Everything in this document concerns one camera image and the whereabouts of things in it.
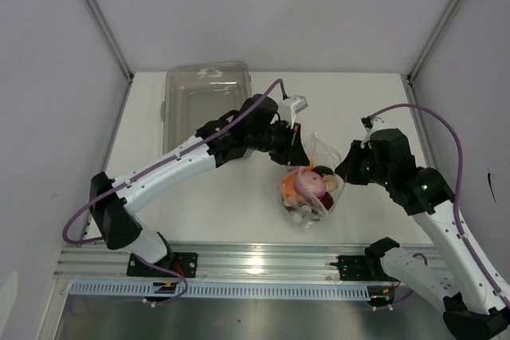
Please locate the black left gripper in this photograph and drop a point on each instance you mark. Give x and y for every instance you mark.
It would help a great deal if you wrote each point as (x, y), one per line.
(293, 153)

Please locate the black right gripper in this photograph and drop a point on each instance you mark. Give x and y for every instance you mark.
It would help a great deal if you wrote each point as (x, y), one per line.
(347, 168)

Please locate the garlic bulb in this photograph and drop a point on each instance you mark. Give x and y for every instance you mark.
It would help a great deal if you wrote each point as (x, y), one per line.
(331, 182)

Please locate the dark mangosteen fruit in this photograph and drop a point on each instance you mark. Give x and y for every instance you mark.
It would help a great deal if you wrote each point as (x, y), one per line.
(323, 171)

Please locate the pink onion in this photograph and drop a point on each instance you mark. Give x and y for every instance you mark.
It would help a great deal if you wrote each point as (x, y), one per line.
(309, 183)

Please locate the orange fruit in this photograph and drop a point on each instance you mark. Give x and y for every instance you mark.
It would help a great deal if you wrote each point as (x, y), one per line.
(287, 188)

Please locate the clear zip top bag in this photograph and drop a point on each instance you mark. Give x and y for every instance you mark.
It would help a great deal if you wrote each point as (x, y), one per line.
(320, 154)

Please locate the dark red apple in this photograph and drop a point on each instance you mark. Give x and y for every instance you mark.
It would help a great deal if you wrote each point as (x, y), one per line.
(327, 201)

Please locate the white radish with leaves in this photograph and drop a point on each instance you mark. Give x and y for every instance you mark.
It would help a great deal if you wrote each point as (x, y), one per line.
(303, 218)

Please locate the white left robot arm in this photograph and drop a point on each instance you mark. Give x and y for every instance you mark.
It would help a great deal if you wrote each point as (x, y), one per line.
(261, 124)

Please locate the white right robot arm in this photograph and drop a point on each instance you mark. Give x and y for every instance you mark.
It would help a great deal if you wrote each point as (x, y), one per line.
(473, 301)

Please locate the grey plastic food bin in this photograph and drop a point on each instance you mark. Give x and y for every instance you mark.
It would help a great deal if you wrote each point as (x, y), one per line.
(198, 93)

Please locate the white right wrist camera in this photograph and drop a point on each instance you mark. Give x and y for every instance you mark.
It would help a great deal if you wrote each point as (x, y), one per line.
(373, 124)

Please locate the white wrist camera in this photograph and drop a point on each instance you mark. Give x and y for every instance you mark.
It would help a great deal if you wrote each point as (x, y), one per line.
(373, 124)
(290, 107)

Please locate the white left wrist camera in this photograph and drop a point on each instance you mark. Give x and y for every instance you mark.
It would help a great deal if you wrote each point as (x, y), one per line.
(290, 107)

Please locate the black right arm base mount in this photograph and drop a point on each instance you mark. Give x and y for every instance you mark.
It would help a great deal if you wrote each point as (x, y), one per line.
(366, 267)

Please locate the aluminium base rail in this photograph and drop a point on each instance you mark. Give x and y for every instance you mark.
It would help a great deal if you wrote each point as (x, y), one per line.
(219, 262)

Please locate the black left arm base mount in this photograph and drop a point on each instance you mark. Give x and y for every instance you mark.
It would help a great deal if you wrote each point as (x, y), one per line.
(183, 263)

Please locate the right aluminium frame post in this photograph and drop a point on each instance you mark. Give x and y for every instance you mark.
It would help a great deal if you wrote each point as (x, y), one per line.
(440, 27)

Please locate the aluminium frame post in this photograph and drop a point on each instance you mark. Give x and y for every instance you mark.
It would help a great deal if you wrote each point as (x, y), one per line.
(108, 37)
(440, 27)

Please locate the white slotted cable duct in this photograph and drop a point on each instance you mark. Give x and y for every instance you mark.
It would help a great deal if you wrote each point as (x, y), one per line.
(148, 289)

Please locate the left aluminium frame post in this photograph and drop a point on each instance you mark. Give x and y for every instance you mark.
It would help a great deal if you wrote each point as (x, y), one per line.
(108, 37)

